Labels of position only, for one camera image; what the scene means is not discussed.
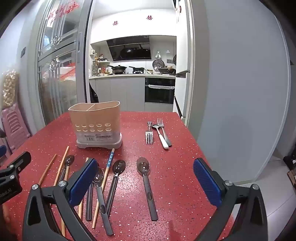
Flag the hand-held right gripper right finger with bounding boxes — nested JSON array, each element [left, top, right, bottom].
[[193, 158, 269, 241]]

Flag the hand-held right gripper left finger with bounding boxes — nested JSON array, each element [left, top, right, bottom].
[[22, 158, 99, 241]]

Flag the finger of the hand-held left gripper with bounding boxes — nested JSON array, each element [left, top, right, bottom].
[[0, 151, 31, 205]]

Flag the beige cutlery holder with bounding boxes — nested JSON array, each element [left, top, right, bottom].
[[69, 101, 123, 149]]

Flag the pink plastic stools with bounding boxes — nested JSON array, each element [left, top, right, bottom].
[[0, 103, 31, 158]]

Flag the blue patterned chopstick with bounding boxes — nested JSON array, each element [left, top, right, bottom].
[[92, 148, 115, 229]]

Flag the plain metal fork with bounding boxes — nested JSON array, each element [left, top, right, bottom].
[[157, 118, 173, 146]]

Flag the clear bag of nuts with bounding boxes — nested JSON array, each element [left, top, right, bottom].
[[1, 71, 19, 109]]

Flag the black plastic bag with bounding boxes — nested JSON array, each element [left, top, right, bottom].
[[89, 82, 99, 103]]

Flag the black built-in oven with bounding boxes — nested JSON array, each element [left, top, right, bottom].
[[144, 77, 176, 105]]

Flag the glass door cabinet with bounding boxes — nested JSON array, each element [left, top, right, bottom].
[[36, 0, 93, 126]]

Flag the seasoning bottle rack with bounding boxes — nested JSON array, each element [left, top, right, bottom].
[[92, 53, 110, 76]]

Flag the black wok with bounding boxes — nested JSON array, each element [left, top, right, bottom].
[[107, 65, 127, 75]]

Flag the dark wok with food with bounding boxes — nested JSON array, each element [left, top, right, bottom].
[[157, 66, 176, 75]]

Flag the white refrigerator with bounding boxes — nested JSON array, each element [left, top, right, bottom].
[[173, 0, 193, 118]]

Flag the black range hood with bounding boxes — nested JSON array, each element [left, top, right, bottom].
[[106, 36, 152, 61]]

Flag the white handle metal spoon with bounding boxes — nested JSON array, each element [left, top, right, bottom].
[[152, 124, 169, 149]]

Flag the ornate handle metal fork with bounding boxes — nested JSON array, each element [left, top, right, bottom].
[[145, 122, 153, 145]]

